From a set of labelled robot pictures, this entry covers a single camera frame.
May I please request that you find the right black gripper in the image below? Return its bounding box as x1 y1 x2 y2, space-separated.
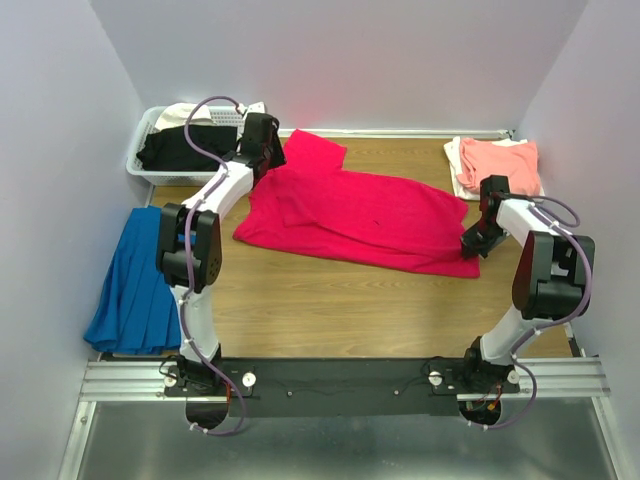
459 220 509 260

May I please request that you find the red t shirt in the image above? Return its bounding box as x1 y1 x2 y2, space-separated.
233 130 480 279

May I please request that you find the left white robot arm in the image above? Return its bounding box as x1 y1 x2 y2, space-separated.
156 112 285 395

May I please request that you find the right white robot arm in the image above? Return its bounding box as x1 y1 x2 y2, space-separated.
459 175 595 392

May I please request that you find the white plastic laundry basket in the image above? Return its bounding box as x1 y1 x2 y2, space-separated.
126 103 245 186

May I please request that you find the pink folded t shirt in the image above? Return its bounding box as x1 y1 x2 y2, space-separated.
456 138 541 196

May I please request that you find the black t shirt in basket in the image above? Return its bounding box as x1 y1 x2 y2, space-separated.
136 125 237 172

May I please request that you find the cream t shirt in basket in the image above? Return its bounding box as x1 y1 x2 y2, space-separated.
154 103 239 137

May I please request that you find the white folded t shirt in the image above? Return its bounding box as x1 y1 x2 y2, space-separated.
444 137 544 201

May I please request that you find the blue pleated cloth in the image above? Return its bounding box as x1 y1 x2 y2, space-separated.
84 206 183 355

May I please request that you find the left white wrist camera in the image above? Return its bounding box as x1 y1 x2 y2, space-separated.
236 102 267 116

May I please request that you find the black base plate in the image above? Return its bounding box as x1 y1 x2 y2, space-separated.
160 356 519 419

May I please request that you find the aluminium rail frame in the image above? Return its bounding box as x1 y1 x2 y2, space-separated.
60 357 634 479

